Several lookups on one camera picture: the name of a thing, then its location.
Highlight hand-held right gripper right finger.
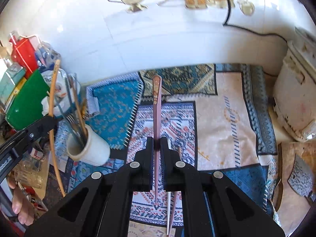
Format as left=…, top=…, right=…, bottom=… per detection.
left=160, top=136, right=285, bottom=237

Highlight long tan stick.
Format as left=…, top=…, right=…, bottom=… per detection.
left=48, top=59, right=67, bottom=197

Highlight long green stick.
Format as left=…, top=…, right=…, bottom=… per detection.
left=58, top=78, right=85, bottom=147

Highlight white cup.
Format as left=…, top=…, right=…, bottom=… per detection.
left=67, top=125, right=111, bottom=167

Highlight wooden cutting board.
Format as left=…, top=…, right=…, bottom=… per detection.
left=273, top=142, right=316, bottom=229

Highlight clear glass cups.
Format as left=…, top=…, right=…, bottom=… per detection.
left=13, top=159, right=43, bottom=189

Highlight gold chopstick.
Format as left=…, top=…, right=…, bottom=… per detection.
left=71, top=74, right=87, bottom=141

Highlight steel cleaver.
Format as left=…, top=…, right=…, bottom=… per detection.
left=288, top=154, right=316, bottom=204

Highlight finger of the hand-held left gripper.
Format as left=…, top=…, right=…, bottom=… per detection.
left=0, top=116, right=56, bottom=154

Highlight pink chopstick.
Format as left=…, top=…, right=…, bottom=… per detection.
left=172, top=192, right=182, bottom=229
left=152, top=75, right=163, bottom=203

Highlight red box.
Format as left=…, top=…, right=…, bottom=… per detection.
left=8, top=35, right=39, bottom=77

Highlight person's left hand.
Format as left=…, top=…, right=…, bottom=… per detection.
left=11, top=187, right=35, bottom=226

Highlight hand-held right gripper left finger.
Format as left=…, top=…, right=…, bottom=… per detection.
left=25, top=136, right=154, bottom=237

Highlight teal box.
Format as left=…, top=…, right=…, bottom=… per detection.
left=0, top=64, right=26, bottom=105

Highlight silver chopstick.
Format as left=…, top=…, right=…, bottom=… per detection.
left=166, top=191, right=173, bottom=236

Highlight white plastic box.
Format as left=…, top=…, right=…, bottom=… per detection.
left=273, top=27, right=316, bottom=142

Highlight patterned patchwork cloth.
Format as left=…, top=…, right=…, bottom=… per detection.
left=48, top=63, right=282, bottom=237

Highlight clear plastic packaging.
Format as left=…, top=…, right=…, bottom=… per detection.
left=37, top=41, right=68, bottom=99

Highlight black power cable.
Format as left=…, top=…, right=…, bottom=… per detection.
left=222, top=0, right=290, bottom=45

